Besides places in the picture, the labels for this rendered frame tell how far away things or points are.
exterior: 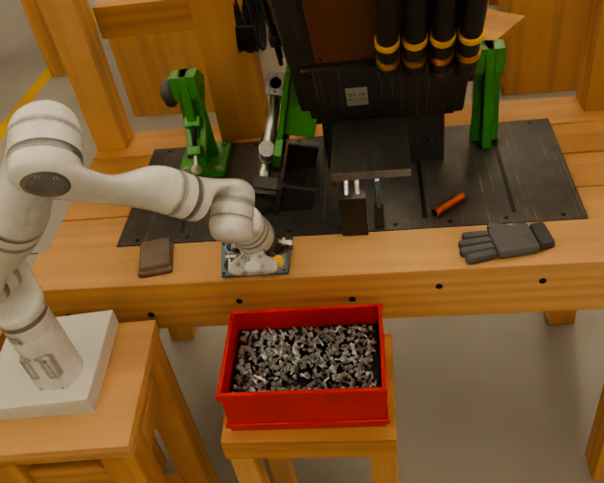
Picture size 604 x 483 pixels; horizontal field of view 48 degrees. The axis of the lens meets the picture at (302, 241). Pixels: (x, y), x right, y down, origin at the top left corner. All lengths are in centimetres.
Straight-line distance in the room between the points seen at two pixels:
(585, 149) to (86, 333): 129
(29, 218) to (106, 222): 79
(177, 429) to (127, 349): 32
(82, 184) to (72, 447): 65
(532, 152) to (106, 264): 109
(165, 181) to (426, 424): 153
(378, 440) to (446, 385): 108
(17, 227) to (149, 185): 21
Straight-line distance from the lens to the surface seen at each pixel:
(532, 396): 239
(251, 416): 133
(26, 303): 132
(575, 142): 190
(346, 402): 127
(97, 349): 148
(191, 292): 155
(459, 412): 232
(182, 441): 179
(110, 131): 207
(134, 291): 158
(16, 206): 103
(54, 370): 140
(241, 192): 106
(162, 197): 97
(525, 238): 151
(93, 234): 180
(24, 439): 146
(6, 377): 154
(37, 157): 87
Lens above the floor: 192
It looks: 41 degrees down
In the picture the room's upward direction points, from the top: 10 degrees counter-clockwise
